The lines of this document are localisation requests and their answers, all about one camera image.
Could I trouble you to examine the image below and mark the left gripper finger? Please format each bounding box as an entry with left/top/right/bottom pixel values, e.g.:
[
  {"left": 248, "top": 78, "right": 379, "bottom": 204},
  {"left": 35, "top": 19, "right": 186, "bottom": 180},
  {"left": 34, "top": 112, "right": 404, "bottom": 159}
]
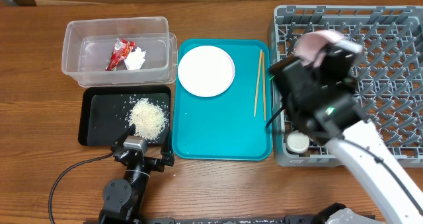
[
  {"left": 114, "top": 124, "right": 135, "bottom": 149},
  {"left": 161, "top": 130, "right": 174, "bottom": 167}
]

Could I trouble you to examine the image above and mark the pink small bowl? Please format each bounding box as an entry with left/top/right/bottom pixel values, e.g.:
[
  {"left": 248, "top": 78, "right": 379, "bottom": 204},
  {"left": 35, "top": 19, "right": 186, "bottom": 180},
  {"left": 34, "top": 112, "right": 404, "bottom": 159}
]
[{"left": 293, "top": 30, "right": 345, "bottom": 67}]

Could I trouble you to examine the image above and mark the white tissue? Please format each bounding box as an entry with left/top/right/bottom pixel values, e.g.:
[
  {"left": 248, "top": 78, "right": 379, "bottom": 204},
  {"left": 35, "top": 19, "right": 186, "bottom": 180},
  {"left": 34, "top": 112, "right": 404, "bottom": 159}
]
[{"left": 124, "top": 47, "right": 146, "bottom": 70}]

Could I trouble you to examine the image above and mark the wooden chopstick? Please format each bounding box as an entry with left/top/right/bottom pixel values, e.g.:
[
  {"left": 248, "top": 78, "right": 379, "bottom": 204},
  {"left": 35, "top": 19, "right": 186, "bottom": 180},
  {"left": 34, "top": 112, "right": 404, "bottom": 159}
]
[
  {"left": 254, "top": 50, "right": 263, "bottom": 117},
  {"left": 261, "top": 52, "right": 266, "bottom": 121}
]

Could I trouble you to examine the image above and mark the white cup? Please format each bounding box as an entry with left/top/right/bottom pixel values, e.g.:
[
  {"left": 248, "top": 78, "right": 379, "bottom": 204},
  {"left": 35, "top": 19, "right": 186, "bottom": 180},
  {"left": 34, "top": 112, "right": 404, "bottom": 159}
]
[{"left": 286, "top": 131, "right": 310, "bottom": 154}]

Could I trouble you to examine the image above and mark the red snack wrapper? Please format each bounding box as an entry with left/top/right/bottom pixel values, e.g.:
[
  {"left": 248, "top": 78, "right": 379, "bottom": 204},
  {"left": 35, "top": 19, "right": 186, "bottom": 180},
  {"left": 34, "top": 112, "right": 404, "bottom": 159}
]
[{"left": 105, "top": 39, "right": 135, "bottom": 71}]

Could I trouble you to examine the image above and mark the white plate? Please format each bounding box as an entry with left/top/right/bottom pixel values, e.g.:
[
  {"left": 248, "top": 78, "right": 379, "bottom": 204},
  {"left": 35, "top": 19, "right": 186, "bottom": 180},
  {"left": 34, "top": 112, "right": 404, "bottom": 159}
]
[{"left": 178, "top": 46, "right": 235, "bottom": 98}]

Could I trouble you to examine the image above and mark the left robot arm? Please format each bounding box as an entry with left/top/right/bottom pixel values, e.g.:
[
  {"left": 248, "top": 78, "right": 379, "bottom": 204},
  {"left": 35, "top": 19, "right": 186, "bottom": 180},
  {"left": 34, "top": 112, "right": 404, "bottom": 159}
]
[{"left": 98, "top": 125, "right": 174, "bottom": 223}]

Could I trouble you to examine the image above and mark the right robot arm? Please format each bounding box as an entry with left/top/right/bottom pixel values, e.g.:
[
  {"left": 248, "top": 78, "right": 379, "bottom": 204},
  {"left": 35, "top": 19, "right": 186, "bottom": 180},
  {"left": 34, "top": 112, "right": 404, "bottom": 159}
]
[{"left": 269, "top": 43, "right": 422, "bottom": 223}]

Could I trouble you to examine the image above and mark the grey dishwasher rack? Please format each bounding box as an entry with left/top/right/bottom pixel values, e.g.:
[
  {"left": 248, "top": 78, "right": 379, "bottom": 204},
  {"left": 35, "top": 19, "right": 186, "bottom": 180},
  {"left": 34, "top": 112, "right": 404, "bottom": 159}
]
[{"left": 268, "top": 5, "right": 422, "bottom": 168}]

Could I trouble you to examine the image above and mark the pile of rice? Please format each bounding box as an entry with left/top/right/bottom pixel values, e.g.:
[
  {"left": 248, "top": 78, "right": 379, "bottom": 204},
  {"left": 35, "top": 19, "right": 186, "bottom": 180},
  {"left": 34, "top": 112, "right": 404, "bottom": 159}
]
[{"left": 126, "top": 98, "right": 169, "bottom": 141}]

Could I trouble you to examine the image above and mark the black tray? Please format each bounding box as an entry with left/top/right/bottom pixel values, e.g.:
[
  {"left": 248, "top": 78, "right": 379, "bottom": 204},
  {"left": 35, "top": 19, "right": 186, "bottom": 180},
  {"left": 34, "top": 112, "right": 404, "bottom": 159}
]
[{"left": 78, "top": 85, "right": 171, "bottom": 147}]

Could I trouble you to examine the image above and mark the teal serving tray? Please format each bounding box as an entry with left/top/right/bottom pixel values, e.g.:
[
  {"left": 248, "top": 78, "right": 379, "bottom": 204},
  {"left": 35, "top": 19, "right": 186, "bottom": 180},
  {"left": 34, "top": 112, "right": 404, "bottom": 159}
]
[{"left": 172, "top": 38, "right": 272, "bottom": 161}]

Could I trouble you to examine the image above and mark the clear plastic bin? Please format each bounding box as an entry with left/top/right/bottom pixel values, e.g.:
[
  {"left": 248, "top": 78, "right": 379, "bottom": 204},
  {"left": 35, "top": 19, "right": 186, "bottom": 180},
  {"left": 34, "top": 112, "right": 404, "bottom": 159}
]
[{"left": 61, "top": 17, "right": 178, "bottom": 87}]

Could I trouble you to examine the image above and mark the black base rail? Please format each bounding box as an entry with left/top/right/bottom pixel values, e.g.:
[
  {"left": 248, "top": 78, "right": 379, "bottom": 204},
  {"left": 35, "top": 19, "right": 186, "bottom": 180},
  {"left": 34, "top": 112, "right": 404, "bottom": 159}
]
[{"left": 141, "top": 202, "right": 377, "bottom": 224}]

